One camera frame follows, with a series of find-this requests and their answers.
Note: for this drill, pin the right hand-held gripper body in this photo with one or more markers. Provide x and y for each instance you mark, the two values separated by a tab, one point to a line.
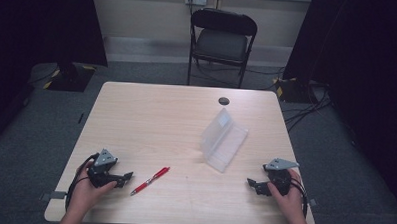
280	181

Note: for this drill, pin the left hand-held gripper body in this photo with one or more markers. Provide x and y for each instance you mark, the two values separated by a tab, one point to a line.
101	173

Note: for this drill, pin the red pen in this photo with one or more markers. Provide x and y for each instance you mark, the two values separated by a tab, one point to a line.
150	181

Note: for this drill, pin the translucent plastic pencil case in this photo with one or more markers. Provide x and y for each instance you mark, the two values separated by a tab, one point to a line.
222	143

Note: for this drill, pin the person's right hand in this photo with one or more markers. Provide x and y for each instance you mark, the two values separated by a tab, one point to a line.
291	203

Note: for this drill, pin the person's left hand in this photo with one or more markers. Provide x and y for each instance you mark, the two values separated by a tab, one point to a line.
83	196

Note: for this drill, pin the black stand base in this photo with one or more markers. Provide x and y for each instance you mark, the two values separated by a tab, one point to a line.
295	90
71	77

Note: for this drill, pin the black folding chair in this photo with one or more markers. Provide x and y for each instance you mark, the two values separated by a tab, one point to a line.
221	42

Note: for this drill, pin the black curtain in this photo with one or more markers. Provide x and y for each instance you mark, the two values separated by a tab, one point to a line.
29	36
365	64

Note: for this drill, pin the grey table bracket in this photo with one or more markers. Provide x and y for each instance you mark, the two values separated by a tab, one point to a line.
312	202

